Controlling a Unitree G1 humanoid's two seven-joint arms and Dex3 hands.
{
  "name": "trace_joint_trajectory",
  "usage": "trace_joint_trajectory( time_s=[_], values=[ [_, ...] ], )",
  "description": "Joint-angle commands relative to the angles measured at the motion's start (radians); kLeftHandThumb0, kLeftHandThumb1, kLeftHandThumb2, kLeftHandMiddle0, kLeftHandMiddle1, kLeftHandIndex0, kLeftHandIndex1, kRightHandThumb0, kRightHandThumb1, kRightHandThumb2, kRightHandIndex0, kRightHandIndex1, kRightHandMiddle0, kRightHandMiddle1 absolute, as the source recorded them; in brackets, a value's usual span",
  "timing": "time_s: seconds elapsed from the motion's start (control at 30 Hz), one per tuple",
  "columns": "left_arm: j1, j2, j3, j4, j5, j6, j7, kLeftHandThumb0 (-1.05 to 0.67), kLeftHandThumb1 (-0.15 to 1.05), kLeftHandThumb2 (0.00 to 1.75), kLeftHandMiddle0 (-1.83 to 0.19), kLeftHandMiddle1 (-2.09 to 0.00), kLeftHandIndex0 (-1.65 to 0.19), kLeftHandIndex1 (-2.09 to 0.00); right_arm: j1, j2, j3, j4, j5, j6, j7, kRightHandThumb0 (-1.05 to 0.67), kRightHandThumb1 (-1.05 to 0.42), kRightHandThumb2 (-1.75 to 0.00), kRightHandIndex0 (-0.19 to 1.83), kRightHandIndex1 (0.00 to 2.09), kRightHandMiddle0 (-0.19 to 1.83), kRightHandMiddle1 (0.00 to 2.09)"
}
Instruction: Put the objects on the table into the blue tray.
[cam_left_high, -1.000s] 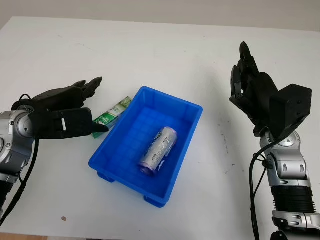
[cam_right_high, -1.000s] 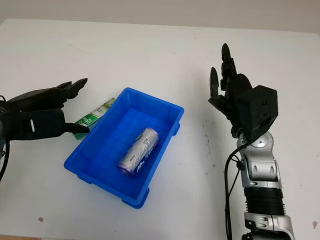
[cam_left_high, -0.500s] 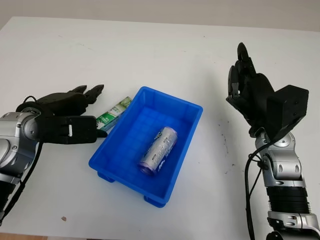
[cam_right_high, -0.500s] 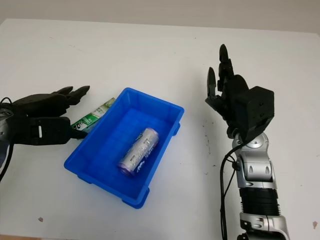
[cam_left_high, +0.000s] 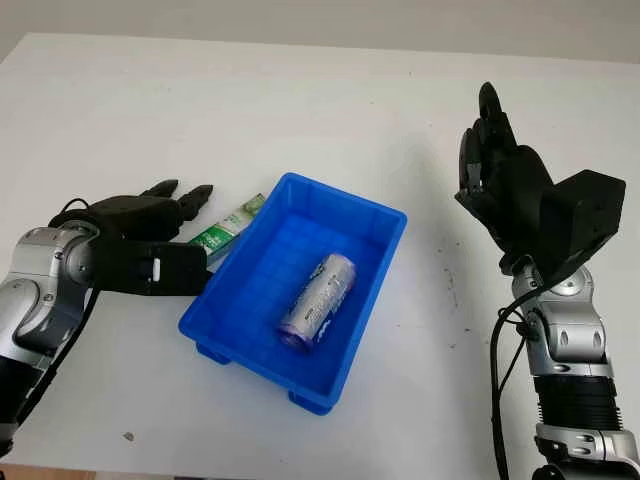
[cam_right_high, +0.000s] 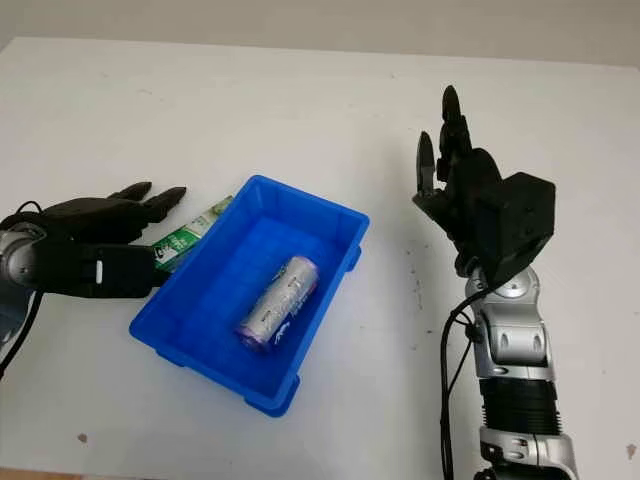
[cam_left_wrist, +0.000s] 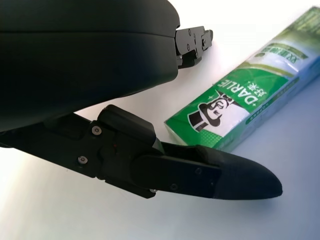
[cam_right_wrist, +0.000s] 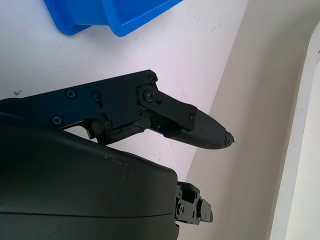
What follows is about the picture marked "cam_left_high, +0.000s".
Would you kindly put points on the blue plastic tray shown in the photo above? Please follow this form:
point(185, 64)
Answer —
point(260, 310)

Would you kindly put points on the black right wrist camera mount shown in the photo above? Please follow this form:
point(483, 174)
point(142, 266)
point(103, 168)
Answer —
point(585, 220)

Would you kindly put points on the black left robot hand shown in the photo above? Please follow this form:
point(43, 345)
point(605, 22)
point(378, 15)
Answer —
point(140, 215)

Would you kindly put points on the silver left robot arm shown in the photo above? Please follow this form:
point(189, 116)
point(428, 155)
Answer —
point(40, 295)

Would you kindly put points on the silver purple tissue roll pack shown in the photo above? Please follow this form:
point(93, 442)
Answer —
point(317, 305)

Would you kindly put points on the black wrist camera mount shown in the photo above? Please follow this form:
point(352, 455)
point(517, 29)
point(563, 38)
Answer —
point(585, 220)
point(170, 267)

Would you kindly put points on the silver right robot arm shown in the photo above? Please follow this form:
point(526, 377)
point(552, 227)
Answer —
point(575, 350)

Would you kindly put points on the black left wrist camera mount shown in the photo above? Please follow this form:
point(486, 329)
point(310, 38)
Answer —
point(170, 267)

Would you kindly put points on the green white flat box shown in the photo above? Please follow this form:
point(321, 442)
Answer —
point(222, 235)

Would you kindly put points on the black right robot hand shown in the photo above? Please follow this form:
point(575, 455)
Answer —
point(520, 200)

